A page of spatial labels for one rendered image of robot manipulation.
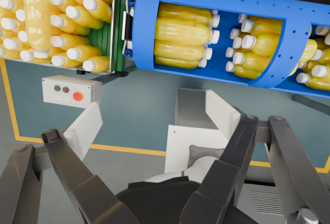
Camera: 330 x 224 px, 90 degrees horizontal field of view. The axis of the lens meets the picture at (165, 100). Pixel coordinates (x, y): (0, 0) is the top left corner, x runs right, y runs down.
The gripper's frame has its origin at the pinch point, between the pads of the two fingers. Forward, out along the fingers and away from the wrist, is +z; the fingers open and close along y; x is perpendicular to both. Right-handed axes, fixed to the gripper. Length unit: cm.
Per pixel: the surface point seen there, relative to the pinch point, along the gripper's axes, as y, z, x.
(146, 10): 0.2, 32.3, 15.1
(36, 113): -141, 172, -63
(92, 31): -26, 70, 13
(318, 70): 57, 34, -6
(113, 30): -15, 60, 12
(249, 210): 78, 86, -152
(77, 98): -30, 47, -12
